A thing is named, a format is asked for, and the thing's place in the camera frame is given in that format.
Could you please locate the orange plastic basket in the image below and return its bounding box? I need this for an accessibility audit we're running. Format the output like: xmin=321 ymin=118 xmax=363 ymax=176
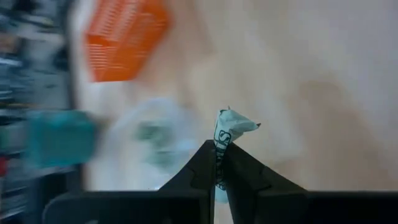
xmin=83 ymin=0 xmax=172 ymax=83

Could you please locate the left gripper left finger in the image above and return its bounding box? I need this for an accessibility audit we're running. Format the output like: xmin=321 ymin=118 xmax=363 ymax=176
xmin=158 ymin=139 xmax=216 ymax=224

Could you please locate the clear plastic container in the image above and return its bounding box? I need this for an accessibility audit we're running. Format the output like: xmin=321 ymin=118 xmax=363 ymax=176
xmin=90 ymin=98 xmax=205 ymax=191

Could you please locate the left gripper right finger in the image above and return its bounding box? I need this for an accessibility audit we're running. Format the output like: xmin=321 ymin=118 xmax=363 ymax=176
xmin=222 ymin=141 xmax=307 ymax=224

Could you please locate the teal mug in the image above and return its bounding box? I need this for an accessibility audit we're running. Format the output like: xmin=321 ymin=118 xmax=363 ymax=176
xmin=24 ymin=110 xmax=97 ymax=169

